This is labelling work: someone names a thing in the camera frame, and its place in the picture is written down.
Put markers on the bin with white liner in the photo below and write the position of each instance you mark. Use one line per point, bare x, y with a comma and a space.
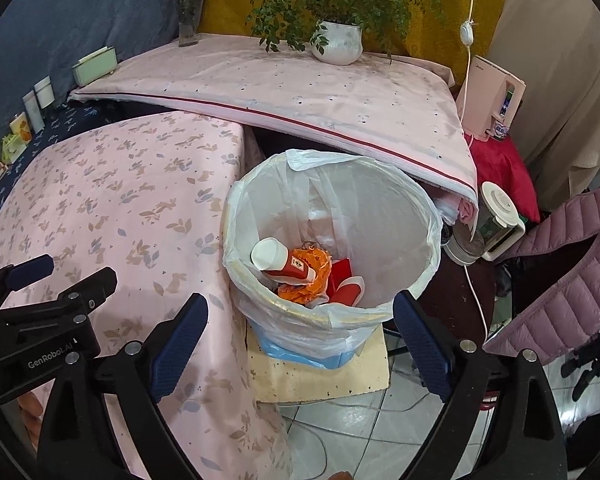
380, 210

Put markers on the blue curtain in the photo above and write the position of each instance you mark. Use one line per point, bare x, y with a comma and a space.
80, 0

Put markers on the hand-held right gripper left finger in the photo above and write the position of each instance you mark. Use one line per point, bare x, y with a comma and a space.
180, 350

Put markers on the beige curtain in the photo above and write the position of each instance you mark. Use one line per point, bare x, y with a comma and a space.
570, 60

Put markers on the crushed red white paper cup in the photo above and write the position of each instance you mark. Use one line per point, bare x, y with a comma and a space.
347, 290

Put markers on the red cloth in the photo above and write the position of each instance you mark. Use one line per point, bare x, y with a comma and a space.
505, 175

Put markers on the short white canister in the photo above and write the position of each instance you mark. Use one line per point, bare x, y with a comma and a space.
45, 94

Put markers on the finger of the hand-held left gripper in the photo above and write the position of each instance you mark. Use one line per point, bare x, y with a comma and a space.
27, 267
80, 292

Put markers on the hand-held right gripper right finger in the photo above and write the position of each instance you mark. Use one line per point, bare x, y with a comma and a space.
422, 350

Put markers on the tall white canister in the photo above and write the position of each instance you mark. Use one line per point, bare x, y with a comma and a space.
33, 112

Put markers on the pink puffer jacket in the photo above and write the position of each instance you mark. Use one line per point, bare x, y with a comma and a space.
555, 270

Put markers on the pink water dispenser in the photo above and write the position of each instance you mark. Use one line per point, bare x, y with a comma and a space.
485, 95

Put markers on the green packet box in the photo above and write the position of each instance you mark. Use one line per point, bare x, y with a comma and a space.
11, 149

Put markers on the white electric kettle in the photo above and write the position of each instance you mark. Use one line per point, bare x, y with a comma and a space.
497, 215

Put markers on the yellow backdrop cloth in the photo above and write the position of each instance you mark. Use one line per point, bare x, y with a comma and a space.
230, 0

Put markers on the orange snack wrapper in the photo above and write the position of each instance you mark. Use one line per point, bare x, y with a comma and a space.
317, 265

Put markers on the pale green tissue box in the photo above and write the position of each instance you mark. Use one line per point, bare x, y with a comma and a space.
95, 67

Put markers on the potted plant in white pot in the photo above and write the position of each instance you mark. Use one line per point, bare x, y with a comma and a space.
337, 40

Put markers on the beige foam board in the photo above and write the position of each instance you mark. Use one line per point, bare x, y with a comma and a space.
320, 380

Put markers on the glass vase with flowers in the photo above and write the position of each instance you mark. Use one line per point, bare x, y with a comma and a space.
189, 15

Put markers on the pink padded mat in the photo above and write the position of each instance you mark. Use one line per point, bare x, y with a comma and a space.
280, 90

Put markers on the pink floral tablecloth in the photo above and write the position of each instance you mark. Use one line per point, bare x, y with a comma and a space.
105, 200

